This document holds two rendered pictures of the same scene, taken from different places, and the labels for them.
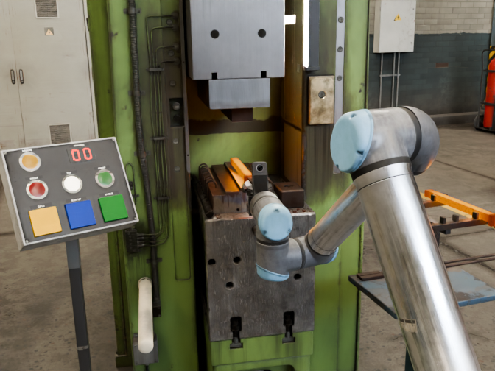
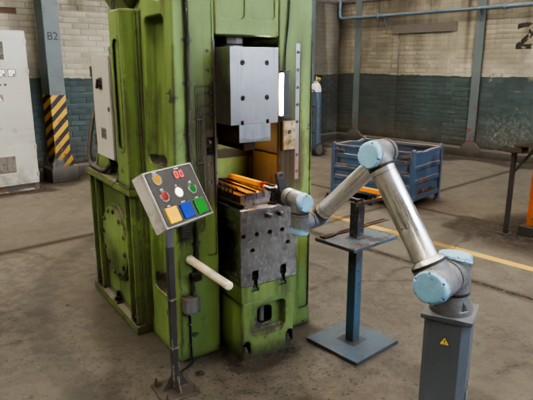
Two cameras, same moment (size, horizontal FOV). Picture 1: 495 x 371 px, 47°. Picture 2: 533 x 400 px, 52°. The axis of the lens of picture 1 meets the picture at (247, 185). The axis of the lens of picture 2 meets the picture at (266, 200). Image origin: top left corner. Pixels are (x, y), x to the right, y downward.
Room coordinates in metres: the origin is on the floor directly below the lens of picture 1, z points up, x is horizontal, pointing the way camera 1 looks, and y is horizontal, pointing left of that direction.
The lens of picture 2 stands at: (-0.88, 1.12, 1.68)
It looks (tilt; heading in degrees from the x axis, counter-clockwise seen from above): 14 degrees down; 337
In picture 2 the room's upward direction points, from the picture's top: straight up
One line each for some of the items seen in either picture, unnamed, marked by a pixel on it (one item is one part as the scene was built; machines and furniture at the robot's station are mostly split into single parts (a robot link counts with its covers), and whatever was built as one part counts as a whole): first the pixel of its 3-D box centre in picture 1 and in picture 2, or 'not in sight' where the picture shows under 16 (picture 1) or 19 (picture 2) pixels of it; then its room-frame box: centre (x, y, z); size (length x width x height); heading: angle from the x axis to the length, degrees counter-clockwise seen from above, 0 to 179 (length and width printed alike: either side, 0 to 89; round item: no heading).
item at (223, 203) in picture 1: (232, 184); (236, 190); (2.04, 0.06, 0.96); 0.42 x 0.20 x 0.09; 10
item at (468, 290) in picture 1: (423, 286); (356, 237); (1.73, -0.58, 0.68); 0.40 x 0.30 x 0.02; 108
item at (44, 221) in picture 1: (45, 221); (172, 215); (1.50, 0.57, 1.01); 0.07 x 0.05 x 0.07; 125
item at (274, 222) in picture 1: (272, 218); (299, 201); (1.46, -0.07, 1.01); 0.12 x 0.09 x 0.10; 9
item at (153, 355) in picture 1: (145, 349); (190, 304); (1.89, 0.39, 0.36); 0.09 x 0.07 x 0.12; 100
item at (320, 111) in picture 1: (320, 100); (288, 135); (2.02, -0.27, 1.27); 0.09 x 0.02 x 0.17; 100
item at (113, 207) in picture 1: (113, 208); (200, 205); (1.61, 0.40, 1.01); 0.07 x 0.05 x 0.07; 125
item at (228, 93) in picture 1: (230, 87); (235, 128); (2.04, 0.06, 1.32); 0.42 x 0.20 x 0.10; 10
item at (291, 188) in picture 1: (288, 194); not in sight; (1.93, -0.15, 0.95); 0.12 x 0.08 x 0.06; 10
